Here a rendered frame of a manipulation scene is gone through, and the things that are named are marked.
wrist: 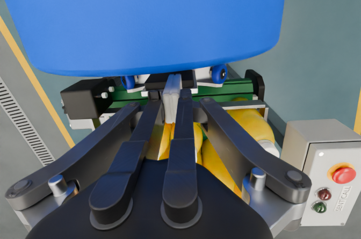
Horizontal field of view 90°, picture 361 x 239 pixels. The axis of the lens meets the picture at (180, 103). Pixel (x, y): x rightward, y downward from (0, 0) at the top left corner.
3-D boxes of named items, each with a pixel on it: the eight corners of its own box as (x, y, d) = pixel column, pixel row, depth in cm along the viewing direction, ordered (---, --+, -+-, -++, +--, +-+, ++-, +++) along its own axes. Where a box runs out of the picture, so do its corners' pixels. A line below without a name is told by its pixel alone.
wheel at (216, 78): (218, 65, 36) (210, 65, 37) (218, 87, 38) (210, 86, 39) (229, 61, 39) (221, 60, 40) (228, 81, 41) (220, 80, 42)
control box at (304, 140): (335, 117, 38) (383, 149, 29) (313, 186, 46) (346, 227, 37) (286, 120, 39) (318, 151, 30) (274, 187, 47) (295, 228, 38)
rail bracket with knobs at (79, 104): (116, 75, 47) (99, 88, 37) (122, 101, 49) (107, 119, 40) (79, 78, 47) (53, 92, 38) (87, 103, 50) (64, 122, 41)
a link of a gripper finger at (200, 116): (178, 109, 15) (215, 107, 14) (180, 88, 19) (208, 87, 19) (179, 125, 15) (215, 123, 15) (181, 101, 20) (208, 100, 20)
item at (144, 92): (194, 64, 42) (197, 80, 30) (195, 74, 43) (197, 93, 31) (152, 67, 42) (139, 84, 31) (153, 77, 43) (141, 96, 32)
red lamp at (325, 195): (330, 188, 33) (334, 194, 32) (327, 196, 34) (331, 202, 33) (317, 188, 33) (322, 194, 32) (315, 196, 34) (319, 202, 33)
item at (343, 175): (354, 164, 31) (360, 168, 30) (348, 179, 32) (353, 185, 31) (332, 164, 31) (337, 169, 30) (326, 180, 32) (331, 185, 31)
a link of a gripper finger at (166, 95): (173, 123, 17) (165, 124, 17) (177, 96, 23) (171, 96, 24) (170, 94, 16) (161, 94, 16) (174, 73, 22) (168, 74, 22)
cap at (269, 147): (249, 151, 33) (252, 158, 31) (267, 138, 31) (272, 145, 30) (261, 163, 34) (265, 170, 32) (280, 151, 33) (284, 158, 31)
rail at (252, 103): (260, 99, 42) (265, 104, 40) (260, 102, 43) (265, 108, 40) (95, 108, 45) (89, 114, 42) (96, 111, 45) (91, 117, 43)
